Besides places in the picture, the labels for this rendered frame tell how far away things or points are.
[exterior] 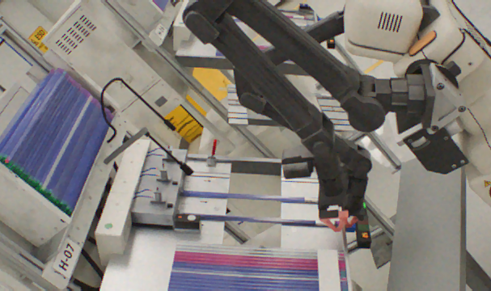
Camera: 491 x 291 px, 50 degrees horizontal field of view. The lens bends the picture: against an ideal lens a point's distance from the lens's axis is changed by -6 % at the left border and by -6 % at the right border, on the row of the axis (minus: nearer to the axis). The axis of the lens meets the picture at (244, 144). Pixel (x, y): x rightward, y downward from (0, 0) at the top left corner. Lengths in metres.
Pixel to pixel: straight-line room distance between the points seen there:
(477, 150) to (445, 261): 0.38
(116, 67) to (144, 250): 1.30
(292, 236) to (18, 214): 0.82
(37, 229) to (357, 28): 1.00
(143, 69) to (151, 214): 1.17
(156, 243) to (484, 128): 1.00
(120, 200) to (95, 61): 1.18
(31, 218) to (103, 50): 1.37
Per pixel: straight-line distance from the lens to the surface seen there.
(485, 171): 1.47
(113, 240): 1.67
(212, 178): 1.95
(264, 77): 1.11
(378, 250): 2.71
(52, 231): 1.59
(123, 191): 1.80
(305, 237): 1.76
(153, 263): 1.67
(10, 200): 1.56
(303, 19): 3.21
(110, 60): 2.78
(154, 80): 2.78
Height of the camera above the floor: 1.81
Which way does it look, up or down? 24 degrees down
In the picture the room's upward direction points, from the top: 46 degrees counter-clockwise
